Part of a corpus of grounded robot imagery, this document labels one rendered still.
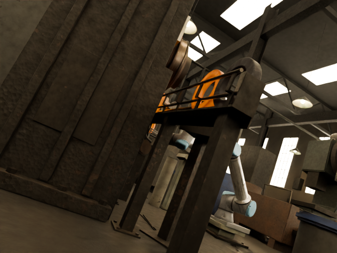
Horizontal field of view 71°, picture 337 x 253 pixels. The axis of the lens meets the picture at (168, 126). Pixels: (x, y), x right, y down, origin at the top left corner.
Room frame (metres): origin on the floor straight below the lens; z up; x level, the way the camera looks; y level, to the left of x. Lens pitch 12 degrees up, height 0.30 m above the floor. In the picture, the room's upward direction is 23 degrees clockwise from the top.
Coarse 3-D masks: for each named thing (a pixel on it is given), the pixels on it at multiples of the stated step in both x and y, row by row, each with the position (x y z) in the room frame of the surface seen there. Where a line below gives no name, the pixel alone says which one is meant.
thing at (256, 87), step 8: (248, 80) 0.60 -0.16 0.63; (256, 80) 0.61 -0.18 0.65; (240, 88) 0.60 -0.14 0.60; (248, 88) 0.61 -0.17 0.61; (256, 88) 0.61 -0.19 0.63; (264, 88) 0.62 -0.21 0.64; (240, 96) 0.60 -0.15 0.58; (248, 96) 0.61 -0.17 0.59; (256, 96) 0.62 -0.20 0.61; (232, 104) 0.61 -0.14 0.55; (240, 104) 0.61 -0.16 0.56; (248, 104) 0.61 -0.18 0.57; (256, 104) 0.62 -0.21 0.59; (248, 112) 0.62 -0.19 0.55
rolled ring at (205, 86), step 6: (210, 72) 0.88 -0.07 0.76; (216, 72) 0.84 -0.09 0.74; (222, 72) 0.82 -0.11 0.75; (204, 78) 0.92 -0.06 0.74; (204, 84) 0.92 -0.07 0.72; (210, 84) 0.91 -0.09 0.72; (216, 84) 0.80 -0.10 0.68; (204, 90) 0.93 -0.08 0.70; (204, 102) 0.84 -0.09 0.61; (210, 102) 0.81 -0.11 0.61
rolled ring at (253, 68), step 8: (232, 64) 0.73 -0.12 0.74; (240, 64) 0.68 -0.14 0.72; (248, 64) 0.64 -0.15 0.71; (256, 64) 0.62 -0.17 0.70; (248, 72) 0.63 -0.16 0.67; (256, 72) 0.61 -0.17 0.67; (224, 80) 0.75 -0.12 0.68; (216, 88) 0.77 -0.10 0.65; (224, 88) 0.76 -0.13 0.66; (216, 104) 0.73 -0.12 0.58
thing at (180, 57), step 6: (186, 42) 1.59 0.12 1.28; (180, 48) 1.52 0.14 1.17; (186, 48) 1.54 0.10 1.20; (180, 54) 1.52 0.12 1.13; (186, 54) 1.52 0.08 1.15; (180, 60) 1.53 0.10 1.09; (174, 66) 1.53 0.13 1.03; (180, 66) 1.53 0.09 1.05; (174, 72) 1.55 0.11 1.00; (174, 78) 1.57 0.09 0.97; (168, 84) 1.61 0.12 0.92
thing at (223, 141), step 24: (168, 120) 1.18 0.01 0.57; (216, 120) 0.70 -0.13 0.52; (240, 120) 0.67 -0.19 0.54; (216, 144) 0.66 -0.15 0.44; (144, 168) 1.20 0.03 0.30; (216, 168) 0.66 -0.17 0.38; (144, 192) 1.19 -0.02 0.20; (192, 192) 0.69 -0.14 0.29; (216, 192) 0.67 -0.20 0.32; (192, 216) 0.66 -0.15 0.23; (192, 240) 0.66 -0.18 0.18
